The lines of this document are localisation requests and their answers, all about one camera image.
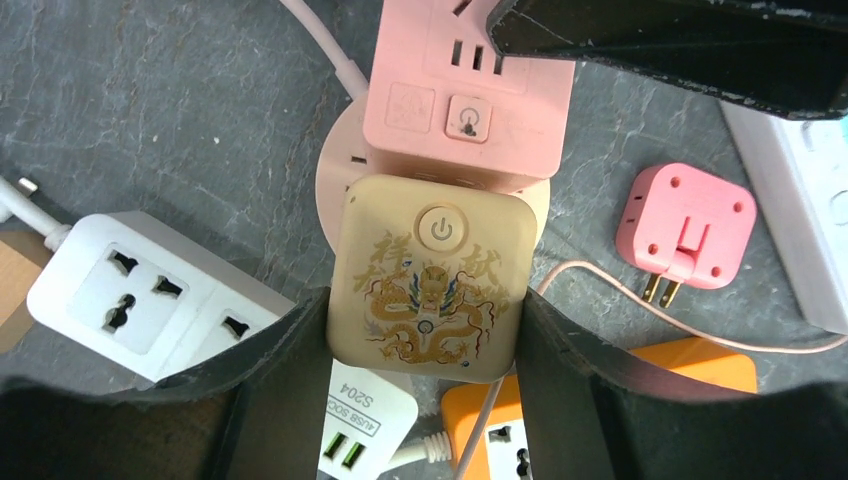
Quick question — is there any white cord with plug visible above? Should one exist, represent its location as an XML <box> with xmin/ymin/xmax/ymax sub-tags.
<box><xmin>0</xmin><ymin>174</ymin><xmax>73</xmax><ymax>252</ymax></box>

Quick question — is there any long white power strip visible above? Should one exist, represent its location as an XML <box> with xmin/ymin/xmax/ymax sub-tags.
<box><xmin>721</xmin><ymin>102</ymin><xmax>847</xmax><ymax>334</ymax></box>

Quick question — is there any small wooden block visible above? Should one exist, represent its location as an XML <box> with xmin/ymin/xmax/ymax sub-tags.
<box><xmin>1</xmin><ymin>231</ymin><xmax>52</xmax><ymax>353</ymax></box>

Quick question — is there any pink cube socket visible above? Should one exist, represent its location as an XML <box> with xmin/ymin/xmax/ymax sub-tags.
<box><xmin>363</xmin><ymin>1</ymin><xmax>575</xmax><ymax>193</ymax></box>

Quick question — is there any pink adapter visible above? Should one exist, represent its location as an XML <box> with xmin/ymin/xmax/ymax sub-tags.
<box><xmin>615</xmin><ymin>162</ymin><xmax>757</xmax><ymax>308</ymax></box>

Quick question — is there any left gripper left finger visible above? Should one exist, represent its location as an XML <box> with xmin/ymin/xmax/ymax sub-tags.
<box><xmin>1</xmin><ymin>287</ymin><xmax>332</xmax><ymax>479</ymax></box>

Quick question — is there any beige cube socket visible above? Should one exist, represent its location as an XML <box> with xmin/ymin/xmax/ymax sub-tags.
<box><xmin>326</xmin><ymin>175</ymin><xmax>537</xmax><ymax>383</ymax></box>

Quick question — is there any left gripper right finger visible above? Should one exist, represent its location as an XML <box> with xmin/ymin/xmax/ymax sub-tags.
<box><xmin>515</xmin><ymin>291</ymin><xmax>847</xmax><ymax>479</ymax></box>

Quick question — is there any orange power strip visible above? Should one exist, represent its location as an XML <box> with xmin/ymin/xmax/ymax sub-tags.
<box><xmin>441</xmin><ymin>337</ymin><xmax>758</xmax><ymax>479</ymax></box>

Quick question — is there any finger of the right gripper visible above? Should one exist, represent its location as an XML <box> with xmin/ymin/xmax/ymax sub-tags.
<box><xmin>486</xmin><ymin>0</ymin><xmax>847</xmax><ymax>120</ymax></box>

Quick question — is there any small white power strip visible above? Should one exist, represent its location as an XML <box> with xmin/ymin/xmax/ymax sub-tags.
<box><xmin>26</xmin><ymin>211</ymin><xmax>420</xmax><ymax>480</ymax></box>

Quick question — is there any thin pink wire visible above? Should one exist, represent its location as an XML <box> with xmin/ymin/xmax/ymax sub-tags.
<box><xmin>453</xmin><ymin>259</ymin><xmax>848</xmax><ymax>480</ymax></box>

